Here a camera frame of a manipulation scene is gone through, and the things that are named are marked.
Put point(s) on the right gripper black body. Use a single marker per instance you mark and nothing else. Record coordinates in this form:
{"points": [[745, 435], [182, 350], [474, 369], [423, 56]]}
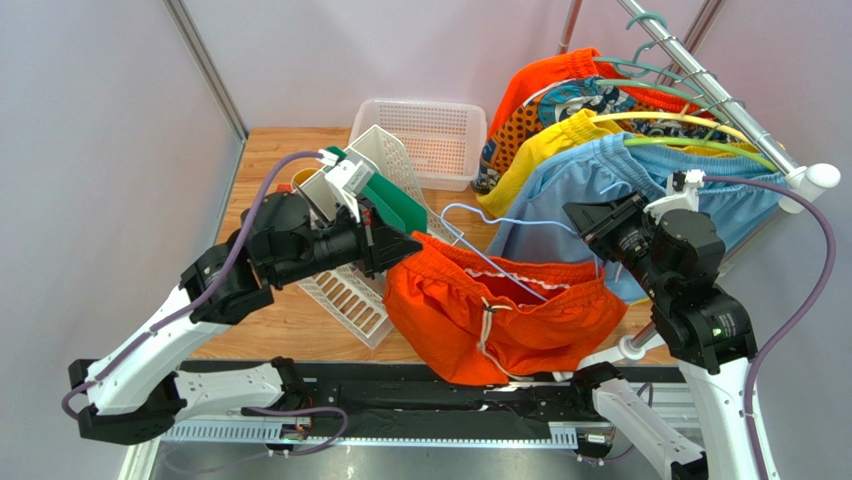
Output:
{"points": [[600, 225]]}

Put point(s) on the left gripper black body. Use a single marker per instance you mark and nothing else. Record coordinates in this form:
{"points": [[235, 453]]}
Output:
{"points": [[368, 230]]}

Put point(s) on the light blue wire hanger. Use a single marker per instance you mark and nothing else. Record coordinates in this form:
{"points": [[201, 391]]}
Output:
{"points": [[535, 228]]}

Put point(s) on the orange shorts front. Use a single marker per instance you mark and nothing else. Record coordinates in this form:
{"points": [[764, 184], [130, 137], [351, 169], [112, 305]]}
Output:
{"points": [[477, 321]]}

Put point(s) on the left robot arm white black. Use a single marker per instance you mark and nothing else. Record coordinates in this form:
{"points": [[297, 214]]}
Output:
{"points": [[140, 391]]}

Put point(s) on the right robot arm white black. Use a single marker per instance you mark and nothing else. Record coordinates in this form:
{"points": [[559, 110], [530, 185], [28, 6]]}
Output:
{"points": [[675, 256]]}

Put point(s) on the light blue shorts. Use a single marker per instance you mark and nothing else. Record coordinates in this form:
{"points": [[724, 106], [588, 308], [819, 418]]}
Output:
{"points": [[735, 209]]}

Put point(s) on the yellow shorts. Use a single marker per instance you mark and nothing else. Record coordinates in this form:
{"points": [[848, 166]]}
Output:
{"points": [[594, 135]]}

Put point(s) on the green hanger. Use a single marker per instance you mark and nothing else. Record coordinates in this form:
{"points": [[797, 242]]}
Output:
{"points": [[699, 145]]}

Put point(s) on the patterned blue orange shorts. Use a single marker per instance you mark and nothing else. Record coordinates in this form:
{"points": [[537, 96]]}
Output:
{"points": [[549, 106]]}

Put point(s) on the teal hanger front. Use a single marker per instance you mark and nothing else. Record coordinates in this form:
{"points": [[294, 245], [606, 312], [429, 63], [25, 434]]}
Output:
{"points": [[652, 90]]}

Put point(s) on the teal hanger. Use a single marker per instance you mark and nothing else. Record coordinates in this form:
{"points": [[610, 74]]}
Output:
{"points": [[633, 69], [652, 90]]}

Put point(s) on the orange shorts back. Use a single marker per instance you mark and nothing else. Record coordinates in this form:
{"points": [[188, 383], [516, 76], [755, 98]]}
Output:
{"points": [[577, 64]]}

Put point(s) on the teal hanger back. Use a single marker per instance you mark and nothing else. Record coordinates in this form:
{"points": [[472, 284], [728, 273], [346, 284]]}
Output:
{"points": [[633, 69]]}

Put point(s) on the green folder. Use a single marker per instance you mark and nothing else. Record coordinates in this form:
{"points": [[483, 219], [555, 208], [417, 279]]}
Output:
{"points": [[381, 190]]}

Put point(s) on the white file organizer rack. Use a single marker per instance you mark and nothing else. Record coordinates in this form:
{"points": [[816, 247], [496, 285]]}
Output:
{"points": [[354, 300]]}

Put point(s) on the yellow cup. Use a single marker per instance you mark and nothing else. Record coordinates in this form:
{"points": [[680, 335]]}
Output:
{"points": [[301, 176]]}

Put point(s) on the white perforated basket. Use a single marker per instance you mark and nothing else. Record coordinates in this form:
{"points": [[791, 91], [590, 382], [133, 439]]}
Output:
{"points": [[443, 139]]}

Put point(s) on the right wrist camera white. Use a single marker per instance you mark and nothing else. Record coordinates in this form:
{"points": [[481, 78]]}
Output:
{"points": [[681, 194]]}

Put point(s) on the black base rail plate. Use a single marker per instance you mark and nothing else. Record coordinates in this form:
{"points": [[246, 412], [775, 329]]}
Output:
{"points": [[392, 397]]}

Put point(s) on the metal clothes rack rail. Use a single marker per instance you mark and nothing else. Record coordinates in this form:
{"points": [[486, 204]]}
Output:
{"points": [[810, 182]]}

